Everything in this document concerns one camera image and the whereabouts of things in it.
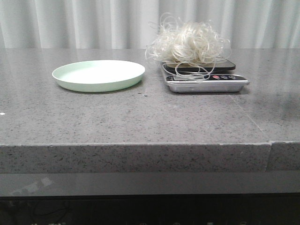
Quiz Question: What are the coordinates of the pale green round plate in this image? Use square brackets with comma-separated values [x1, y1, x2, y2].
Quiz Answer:
[52, 60, 145, 92]

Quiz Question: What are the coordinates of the white pleated curtain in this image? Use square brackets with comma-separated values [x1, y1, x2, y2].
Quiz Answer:
[0, 0, 300, 49]

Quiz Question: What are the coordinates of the white vermicelli noodle bundle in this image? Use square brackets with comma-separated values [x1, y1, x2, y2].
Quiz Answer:
[145, 13, 232, 80]

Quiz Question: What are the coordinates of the digital kitchen scale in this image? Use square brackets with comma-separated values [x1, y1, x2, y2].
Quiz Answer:
[161, 60, 250, 93]

